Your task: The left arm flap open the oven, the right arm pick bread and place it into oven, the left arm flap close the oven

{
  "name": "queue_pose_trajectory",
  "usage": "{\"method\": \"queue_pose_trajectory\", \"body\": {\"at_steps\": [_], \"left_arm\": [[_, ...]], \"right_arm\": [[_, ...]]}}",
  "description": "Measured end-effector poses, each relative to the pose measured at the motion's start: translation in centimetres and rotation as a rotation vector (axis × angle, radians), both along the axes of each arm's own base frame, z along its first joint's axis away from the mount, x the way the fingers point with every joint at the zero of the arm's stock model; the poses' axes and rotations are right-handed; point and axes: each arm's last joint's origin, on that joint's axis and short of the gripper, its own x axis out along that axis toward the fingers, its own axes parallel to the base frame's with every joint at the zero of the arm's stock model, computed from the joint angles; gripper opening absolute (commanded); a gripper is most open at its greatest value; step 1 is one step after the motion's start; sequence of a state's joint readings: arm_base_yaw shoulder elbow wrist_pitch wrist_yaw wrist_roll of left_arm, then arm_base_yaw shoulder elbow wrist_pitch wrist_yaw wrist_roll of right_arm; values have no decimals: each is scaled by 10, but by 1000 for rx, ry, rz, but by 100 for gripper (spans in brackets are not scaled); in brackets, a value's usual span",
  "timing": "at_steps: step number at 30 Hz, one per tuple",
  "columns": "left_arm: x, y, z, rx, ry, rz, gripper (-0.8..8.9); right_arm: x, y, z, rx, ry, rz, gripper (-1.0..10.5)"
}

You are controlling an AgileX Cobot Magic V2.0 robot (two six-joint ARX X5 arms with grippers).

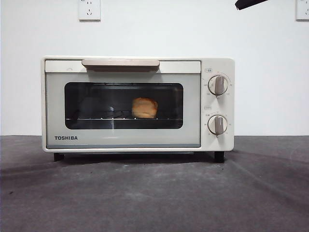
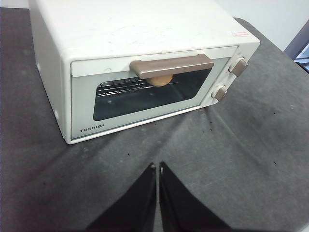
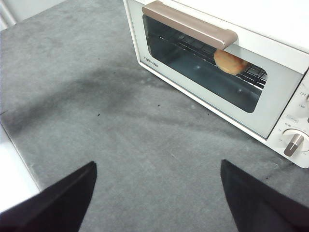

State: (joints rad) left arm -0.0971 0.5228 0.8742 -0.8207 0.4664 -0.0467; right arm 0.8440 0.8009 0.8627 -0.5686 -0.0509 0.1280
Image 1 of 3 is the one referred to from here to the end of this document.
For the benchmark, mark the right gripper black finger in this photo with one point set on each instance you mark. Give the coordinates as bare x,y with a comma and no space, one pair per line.
248,3

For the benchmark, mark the golden brown bread loaf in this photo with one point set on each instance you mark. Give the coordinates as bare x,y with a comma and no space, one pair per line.
144,108

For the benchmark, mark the cream oven control knob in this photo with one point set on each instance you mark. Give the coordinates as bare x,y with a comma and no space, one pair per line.
218,85
218,124

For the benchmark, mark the white wall socket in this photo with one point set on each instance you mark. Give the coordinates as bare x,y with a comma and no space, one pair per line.
303,10
89,10

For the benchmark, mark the oven door with glass window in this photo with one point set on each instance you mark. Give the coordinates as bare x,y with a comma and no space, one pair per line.
120,139

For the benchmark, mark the cream Toshiba toaster oven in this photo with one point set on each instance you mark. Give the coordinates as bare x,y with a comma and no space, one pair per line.
217,65

